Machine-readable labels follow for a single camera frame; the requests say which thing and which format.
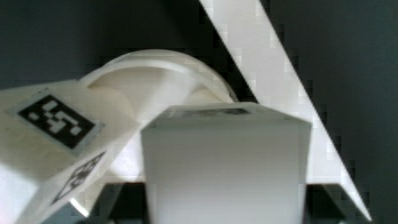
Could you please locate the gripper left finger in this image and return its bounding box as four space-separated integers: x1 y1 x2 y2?
77 182 150 224

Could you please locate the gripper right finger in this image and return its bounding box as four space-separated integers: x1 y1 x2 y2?
306 184 373 224

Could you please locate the white stool leg with tag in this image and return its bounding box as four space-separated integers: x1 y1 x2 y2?
0 80 139 224

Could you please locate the white U-shaped wall fence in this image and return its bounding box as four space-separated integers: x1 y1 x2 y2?
199 0 373 224

